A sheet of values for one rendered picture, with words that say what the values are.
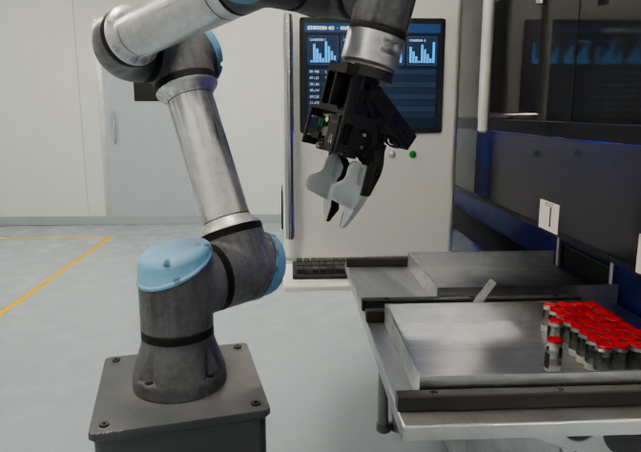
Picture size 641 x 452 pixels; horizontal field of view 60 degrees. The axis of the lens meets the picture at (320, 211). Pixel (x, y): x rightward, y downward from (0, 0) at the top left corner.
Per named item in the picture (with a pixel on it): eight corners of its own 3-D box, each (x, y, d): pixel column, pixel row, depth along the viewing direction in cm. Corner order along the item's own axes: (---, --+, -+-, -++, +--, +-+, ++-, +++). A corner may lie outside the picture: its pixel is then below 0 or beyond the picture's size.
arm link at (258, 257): (197, 318, 98) (114, 35, 104) (261, 297, 109) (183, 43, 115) (237, 306, 90) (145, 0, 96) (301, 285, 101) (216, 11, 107)
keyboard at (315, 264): (432, 262, 159) (432, 254, 159) (445, 277, 145) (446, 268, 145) (292, 264, 157) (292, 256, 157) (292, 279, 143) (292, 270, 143)
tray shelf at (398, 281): (542, 266, 135) (543, 259, 134) (803, 429, 66) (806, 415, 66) (344, 269, 132) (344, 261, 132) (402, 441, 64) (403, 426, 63)
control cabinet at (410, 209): (437, 244, 183) (446, -9, 169) (453, 259, 164) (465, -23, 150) (282, 246, 180) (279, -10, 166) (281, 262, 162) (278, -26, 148)
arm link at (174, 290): (124, 325, 91) (119, 244, 88) (194, 304, 101) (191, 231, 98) (166, 345, 83) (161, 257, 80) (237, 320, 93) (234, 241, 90)
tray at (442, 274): (552, 264, 130) (553, 250, 129) (616, 302, 104) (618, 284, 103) (407, 266, 128) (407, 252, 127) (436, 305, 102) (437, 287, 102)
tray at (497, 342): (581, 319, 96) (583, 299, 95) (687, 396, 70) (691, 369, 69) (383, 323, 94) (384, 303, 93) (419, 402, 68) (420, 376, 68)
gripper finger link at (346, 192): (315, 224, 73) (327, 154, 73) (347, 228, 77) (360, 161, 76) (330, 229, 71) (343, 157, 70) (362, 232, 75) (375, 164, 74)
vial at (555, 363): (556, 366, 78) (558, 338, 77) (564, 374, 75) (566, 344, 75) (541, 367, 77) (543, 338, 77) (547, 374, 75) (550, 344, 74)
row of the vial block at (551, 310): (551, 328, 91) (553, 301, 90) (613, 380, 74) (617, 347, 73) (538, 328, 91) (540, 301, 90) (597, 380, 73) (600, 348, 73)
